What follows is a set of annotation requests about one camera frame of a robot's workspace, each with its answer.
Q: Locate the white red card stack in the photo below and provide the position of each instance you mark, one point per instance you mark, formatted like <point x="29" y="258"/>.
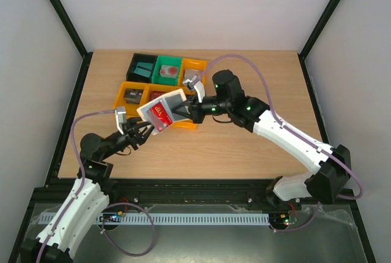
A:
<point x="168" y="71"/>

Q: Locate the white pink card stack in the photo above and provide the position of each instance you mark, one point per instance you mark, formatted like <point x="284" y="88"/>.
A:
<point x="191" y="73"/>

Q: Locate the green storage bin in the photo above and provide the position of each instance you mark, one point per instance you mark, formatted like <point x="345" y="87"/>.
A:
<point x="166" y="60"/>

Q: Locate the yellow bin back right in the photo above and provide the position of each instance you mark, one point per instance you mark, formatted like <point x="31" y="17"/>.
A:
<point x="195" y="65"/>

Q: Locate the black card stack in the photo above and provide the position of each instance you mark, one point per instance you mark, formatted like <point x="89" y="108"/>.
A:
<point x="133" y="96"/>

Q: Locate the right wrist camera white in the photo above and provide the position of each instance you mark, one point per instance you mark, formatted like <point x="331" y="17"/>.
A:
<point x="195" y="84"/>

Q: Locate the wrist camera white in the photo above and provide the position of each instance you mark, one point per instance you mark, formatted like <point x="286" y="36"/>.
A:
<point x="120" y="118"/>
<point x="195" y="84"/>

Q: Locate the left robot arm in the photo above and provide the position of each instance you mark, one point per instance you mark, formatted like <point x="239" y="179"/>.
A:
<point x="89" y="196"/>

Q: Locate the white slotted cable duct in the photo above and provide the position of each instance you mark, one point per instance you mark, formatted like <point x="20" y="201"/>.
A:
<point x="160" y="219"/>

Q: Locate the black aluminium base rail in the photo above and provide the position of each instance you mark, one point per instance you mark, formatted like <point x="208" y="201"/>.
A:
<point x="250" y="193"/>

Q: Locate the black frame post right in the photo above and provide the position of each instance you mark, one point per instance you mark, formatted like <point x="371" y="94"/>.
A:
<point x="319" y="27"/>

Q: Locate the yellow bin front right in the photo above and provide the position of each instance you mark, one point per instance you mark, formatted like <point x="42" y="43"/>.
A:
<point x="186" y="124"/>

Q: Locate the red VIP credit card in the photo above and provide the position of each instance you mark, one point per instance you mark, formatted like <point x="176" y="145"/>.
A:
<point x="159" y="117"/>

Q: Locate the black storage bin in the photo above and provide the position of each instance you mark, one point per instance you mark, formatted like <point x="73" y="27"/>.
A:
<point x="137" y="57"/>

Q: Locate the yellow bin front middle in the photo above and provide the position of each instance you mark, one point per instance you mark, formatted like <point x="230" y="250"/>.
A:
<point x="155" y="87"/>

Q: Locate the black frame post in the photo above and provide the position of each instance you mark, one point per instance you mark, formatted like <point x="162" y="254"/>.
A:
<point x="319" y="27"/>
<point x="69" y="27"/>

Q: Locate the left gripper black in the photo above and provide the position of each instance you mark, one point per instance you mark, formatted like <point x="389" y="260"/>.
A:
<point x="134" y="132"/>

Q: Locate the black frame post left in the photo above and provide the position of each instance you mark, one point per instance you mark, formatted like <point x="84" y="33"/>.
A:
<point x="69" y="27"/>

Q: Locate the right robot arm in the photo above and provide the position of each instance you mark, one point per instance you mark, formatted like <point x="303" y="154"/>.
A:
<point x="327" y="167"/>

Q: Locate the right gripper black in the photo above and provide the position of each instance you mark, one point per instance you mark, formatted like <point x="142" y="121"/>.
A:
<point x="195" y="111"/>

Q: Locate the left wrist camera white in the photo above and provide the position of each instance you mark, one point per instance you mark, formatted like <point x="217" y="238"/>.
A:
<point x="120" y="118"/>

